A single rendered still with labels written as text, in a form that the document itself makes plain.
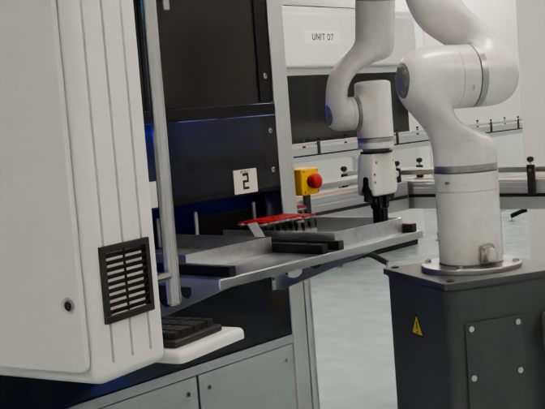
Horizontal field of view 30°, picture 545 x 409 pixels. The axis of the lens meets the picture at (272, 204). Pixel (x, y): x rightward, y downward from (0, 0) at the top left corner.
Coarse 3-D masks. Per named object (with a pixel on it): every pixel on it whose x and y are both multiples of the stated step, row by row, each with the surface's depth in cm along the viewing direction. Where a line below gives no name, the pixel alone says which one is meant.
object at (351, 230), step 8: (320, 224) 257; (328, 224) 255; (336, 224) 254; (344, 224) 252; (352, 224) 250; (360, 224) 248; (368, 224) 247; (376, 224) 233; (384, 224) 235; (392, 224) 237; (400, 224) 240; (224, 232) 244; (232, 232) 242; (240, 232) 240; (248, 232) 238; (264, 232) 235; (272, 232) 233; (280, 232) 232; (288, 232) 230; (296, 232) 229; (304, 232) 227; (312, 232) 225; (320, 232) 224; (328, 232) 222; (336, 232) 222; (344, 232) 224; (352, 232) 226; (360, 232) 228; (368, 232) 231; (376, 232) 233; (384, 232) 235; (392, 232) 237; (400, 232) 240; (344, 240) 224; (352, 240) 226; (360, 240) 228
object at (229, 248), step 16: (176, 240) 242; (192, 240) 239; (208, 240) 235; (224, 240) 232; (240, 240) 228; (256, 240) 219; (160, 256) 208; (192, 256) 205; (208, 256) 208; (224, 256) 212; (240, 256) 215
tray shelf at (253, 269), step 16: (368, 240) 231; (384, 240) 231; (400, 240) 235; (256, 256) 218; (272, 256) 216; (288, 256) 215; (304, 256) 213; (320, 256) 214; (336, 256) 217; (240, 272) 198; (256, 272) 199; (272, 272) 202; (288, 272) 206; (208, 288) 193; (224, 288) 192
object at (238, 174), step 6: (252, 168) 257; (234, 174) 252; (240, 174) 253; (252, 174) 256; (234, 180) 252; (240, 180) 253; (252, 180) 256; (234, 186) 252; (240, 186) 253; (246, 186) 255; (252, 186) 256; (234, 192) 252; (240, 192) 253; (246, 192) 255
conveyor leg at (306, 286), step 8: (304, 280) 295; (304, 288) 296; (304, 296) 296; (304, 304) 296; (312, 312) 298; (312, 320) 298; (312, 328) 298; (312, 336) 298; (312, 344) 298; (312, 352) 298; (312, 360) 298; (312, 368) 298; (312, 376) 298; (312, 384) 298; (312, 392) 298; (312, 400) 298; (312, 408) 299
